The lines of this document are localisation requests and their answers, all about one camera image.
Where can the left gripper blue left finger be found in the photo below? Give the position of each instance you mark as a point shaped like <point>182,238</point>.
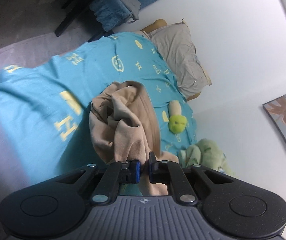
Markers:
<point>112,178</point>

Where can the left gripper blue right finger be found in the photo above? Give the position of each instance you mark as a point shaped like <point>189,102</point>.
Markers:
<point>172,175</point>

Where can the tan t-shirt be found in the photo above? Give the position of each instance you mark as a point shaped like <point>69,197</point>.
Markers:
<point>124,126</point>

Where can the light green fleece blanket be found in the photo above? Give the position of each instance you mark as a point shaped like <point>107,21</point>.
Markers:
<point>207,153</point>

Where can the green plush toy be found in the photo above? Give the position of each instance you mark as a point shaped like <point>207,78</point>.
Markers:
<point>176,121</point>

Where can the teal patterned bed sheet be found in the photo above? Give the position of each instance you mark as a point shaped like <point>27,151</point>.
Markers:
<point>45,110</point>

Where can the grey pillow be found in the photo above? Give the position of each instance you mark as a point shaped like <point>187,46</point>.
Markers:
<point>183,57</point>

